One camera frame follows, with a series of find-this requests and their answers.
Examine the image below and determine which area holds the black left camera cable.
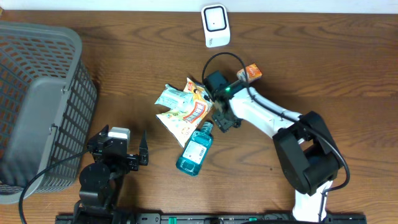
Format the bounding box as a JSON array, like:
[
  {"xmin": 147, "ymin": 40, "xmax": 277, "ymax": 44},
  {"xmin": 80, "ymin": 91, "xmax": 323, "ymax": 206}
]
[{"xmin": 17, "ymin": 149, "xmax": 93, "ymax": 224}]

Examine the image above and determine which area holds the black right camera cable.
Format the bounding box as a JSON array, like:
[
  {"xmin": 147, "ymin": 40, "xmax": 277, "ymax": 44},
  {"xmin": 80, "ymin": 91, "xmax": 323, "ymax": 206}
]
[{"xmin": 201, "ymin": 52, "xmax": 351, "ymax": 223}]

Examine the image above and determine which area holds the green wet wipes pack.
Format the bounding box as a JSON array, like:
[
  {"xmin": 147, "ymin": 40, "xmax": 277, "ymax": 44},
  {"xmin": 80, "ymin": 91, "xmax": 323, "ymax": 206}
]
[{"xmin": 155, "ymin": 84, "xmax": 193, "ymax": 112}]

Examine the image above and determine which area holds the yellow snack bag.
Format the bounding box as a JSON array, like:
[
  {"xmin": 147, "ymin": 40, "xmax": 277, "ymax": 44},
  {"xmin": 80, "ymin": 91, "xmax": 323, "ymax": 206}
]
[{"xmin": 156, "ymin": 78, "xmax": 213, "ymax": 147}]

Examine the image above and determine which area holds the small orange carton box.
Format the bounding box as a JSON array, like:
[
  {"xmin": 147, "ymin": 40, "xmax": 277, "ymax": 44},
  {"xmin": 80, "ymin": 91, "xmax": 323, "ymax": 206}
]
[{"xmin": 236, "ymin": 63, "xmax": 262, "ymax": 83}]

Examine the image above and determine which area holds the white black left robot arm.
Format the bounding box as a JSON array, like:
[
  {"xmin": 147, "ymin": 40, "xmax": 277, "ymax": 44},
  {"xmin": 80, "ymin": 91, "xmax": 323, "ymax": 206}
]
[{"xmin": 72, "ymin": 125, "xmax": 149, "ymax": 224}]

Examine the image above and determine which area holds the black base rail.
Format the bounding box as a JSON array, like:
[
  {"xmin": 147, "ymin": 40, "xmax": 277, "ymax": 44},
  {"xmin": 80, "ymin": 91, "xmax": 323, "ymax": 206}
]
[{"xmin": 55, "ymin": 212, "xmax": 368, "ymax": 224}]

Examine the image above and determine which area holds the black camera cable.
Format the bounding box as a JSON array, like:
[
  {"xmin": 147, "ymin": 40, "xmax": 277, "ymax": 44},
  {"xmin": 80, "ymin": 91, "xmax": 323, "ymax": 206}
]
[
  {"xmin": 201, "ymin": 52, "xmax": 351, "ymax": 223},
  {"xmin": 17, "ymin": 149, "xmax": 93, "ymax": 224}
]

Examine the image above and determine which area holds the white barcode scanner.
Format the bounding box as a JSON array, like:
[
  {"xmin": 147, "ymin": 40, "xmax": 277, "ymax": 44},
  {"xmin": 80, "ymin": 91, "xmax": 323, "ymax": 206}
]
[{"xmin": 201, "ymin": 4, "xmax": 231, "ymax": 48}]

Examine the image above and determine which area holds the blue mouthwash bottle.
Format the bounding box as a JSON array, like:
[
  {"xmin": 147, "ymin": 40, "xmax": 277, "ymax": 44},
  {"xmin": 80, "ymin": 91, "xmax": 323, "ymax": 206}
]
[{"xmin": 176, "ymin": 121, "xmax": 213, "ymax": 176}]

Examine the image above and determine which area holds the grey plastic shopping basket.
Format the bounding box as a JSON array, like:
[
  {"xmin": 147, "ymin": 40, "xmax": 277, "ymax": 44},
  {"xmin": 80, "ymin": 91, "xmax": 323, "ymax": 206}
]
[{"xmin": 1, "ymin": 22, "xmax": 97, "ymax": 204}]

